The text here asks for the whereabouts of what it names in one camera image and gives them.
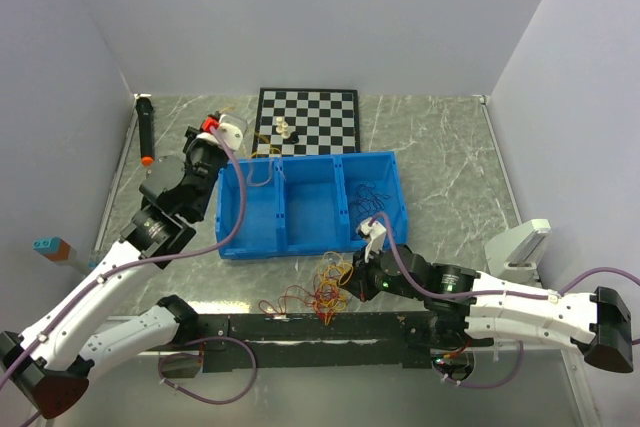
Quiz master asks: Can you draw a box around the aluminium frame rail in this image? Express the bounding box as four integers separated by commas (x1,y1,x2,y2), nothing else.
27,310,601,427

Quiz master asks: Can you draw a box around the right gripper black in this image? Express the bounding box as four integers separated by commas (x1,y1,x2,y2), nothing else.
337,244,425,302

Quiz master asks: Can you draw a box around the yellow orange thin cable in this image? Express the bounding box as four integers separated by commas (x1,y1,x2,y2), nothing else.
219,105,289,188

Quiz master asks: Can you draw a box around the blue three-compartment plastic bin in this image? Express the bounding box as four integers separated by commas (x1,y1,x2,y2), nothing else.
215,151,409,260

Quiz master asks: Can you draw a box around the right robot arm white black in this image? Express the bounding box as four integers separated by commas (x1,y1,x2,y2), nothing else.
339,245,634,374

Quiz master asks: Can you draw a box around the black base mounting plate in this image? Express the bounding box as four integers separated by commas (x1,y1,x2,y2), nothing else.
137,311,496,374

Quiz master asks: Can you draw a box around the black white chessboard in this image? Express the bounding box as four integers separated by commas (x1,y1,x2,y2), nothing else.
251,87,360,158

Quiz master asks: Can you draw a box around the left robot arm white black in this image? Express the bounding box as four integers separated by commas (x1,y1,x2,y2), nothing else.
1,119,244,419

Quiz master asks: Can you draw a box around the purple thin cable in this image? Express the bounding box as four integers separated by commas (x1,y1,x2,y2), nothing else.
349,179,401,238

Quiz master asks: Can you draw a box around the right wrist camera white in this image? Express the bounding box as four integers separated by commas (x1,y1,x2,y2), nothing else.
357,217,387,263

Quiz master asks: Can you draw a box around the cream chess piece front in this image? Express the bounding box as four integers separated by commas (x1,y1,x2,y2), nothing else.
278,122,291,140

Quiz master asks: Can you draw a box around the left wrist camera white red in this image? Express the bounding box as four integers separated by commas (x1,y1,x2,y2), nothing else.
198,113,248,151

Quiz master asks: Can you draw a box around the blue brown toy block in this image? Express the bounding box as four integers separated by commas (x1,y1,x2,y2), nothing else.
33,237,81,269

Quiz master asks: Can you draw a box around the red yellow cable bundle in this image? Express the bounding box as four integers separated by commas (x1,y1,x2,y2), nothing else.
257,250,355,326

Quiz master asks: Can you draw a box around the white grey stand device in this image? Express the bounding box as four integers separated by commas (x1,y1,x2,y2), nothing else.
484,219,552,284

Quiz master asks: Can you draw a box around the black marker orange cap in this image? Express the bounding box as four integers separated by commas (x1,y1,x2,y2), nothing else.
135,95,155,167

